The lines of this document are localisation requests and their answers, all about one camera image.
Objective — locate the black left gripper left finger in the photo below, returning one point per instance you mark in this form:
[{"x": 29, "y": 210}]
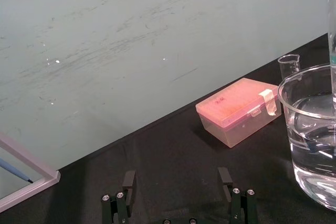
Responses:
[{"x": 129, "y": 190}]

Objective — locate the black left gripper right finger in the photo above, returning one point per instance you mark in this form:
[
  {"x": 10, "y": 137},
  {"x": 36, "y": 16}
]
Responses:
[{"x": 225, "y": 182}]

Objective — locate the large clear glass beaker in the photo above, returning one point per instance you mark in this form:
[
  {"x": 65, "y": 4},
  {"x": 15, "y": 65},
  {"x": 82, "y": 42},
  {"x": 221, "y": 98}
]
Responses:
[{"x": 312, "y": 140}]

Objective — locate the small clear glass beaker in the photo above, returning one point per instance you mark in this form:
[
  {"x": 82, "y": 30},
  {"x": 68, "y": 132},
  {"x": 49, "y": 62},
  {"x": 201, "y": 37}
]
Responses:
[{"x": 288, "y": 69}]

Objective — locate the black table cloth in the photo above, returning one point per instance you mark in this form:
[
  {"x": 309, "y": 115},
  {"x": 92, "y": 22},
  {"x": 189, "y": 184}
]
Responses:
[{"x": 168, "y": 176}]

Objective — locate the pink translucent plastic box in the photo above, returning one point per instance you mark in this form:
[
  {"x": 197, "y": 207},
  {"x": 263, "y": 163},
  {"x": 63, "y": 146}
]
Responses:
[{"x": 236, "y": 113}]

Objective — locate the white tape strip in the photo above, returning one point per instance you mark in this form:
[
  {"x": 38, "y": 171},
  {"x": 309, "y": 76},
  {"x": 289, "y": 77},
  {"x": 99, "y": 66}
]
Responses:
[{"x": 270, "y": 103}]

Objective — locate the white framed panel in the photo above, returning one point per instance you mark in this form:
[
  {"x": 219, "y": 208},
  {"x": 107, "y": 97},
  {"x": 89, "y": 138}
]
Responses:
[{"x": 29, "y": 161}]

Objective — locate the blue pipette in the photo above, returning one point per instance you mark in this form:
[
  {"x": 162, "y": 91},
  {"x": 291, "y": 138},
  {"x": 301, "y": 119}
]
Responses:
[{"x": 15, "y": 171}]

